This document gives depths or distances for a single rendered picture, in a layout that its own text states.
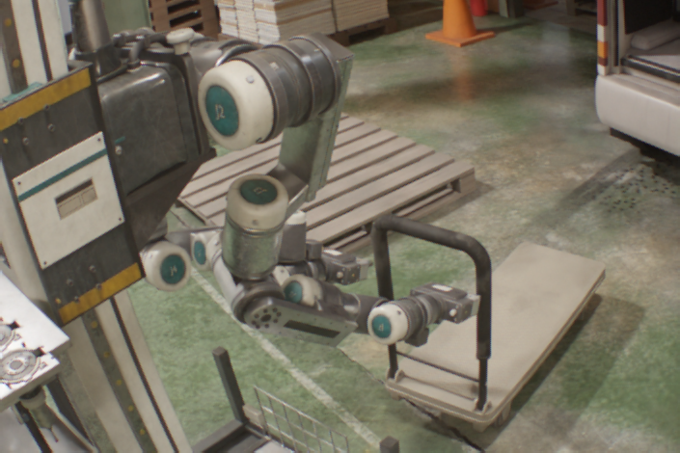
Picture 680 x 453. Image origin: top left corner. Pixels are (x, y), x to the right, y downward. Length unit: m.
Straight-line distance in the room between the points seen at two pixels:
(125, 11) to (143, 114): 3.37
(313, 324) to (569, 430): 1.17
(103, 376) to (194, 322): 1.82
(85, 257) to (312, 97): 0.39
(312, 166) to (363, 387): 1.43
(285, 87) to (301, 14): 4.76
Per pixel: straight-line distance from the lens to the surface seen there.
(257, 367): 2.69
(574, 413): 2.36
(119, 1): 4.42
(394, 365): 2.20
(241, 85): 0.98
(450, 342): 2.35
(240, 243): 1.21
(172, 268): 1.44
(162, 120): 1.09
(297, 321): 1.34
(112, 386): 1.21
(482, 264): 1.77
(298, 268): 1.71
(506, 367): 2.24
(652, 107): 3.30
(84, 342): 1.16
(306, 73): 1.04
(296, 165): 1.22
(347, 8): 5.98
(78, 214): 1.03
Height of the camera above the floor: 1.69
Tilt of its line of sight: 27 degrees down
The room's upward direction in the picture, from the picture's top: 9 degrees counter-clockwise
